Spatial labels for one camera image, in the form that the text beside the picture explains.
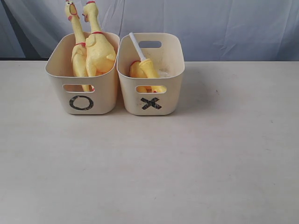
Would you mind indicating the white backdrop curtain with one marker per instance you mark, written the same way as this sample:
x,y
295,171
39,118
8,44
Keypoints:
x,y
209,30

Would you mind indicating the yellow rubber chicken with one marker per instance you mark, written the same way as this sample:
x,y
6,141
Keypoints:
x,y
101,55
79,53

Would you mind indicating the detached chicken head with squeaker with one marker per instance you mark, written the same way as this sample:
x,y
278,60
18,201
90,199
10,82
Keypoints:
x,y
144,68

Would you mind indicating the yellow rubber chicken front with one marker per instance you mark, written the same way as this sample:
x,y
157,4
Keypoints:
x,y
101,55

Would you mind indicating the cream bin marked O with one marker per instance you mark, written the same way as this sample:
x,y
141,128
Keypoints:
x,y
80,95

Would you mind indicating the cream bin marked X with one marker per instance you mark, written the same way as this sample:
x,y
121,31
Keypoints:
x,y
166,53

